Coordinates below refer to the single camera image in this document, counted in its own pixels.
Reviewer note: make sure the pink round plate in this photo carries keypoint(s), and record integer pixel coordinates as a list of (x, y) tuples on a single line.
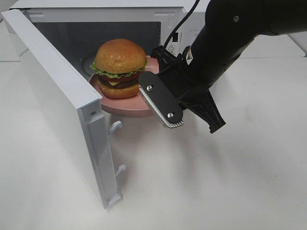
[(128, 107)]

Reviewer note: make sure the white microwave oven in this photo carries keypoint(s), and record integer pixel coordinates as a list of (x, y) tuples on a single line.
[(76, 28)]

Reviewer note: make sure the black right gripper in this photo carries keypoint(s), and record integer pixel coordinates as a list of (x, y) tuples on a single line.
[(189, 80)]

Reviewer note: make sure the white warning label sticker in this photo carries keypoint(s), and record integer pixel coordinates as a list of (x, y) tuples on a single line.
[(172, 49)]

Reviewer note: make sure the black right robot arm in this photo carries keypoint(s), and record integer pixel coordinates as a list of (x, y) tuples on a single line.
[(230, 26)]

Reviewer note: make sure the glass microwave turntable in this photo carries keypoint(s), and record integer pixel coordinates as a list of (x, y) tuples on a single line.
[(86, 62)]

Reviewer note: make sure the burger with lettuce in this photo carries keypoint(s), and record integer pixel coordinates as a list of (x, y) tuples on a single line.
[(117, 65)]

